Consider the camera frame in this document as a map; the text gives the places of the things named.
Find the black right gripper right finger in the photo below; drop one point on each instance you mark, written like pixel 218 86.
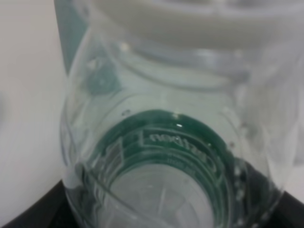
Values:
pixel 285 209

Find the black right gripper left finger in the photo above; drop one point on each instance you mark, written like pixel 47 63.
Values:
pixel 51 211

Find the clear green-label water bottle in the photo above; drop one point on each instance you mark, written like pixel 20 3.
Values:
pixel 183 113

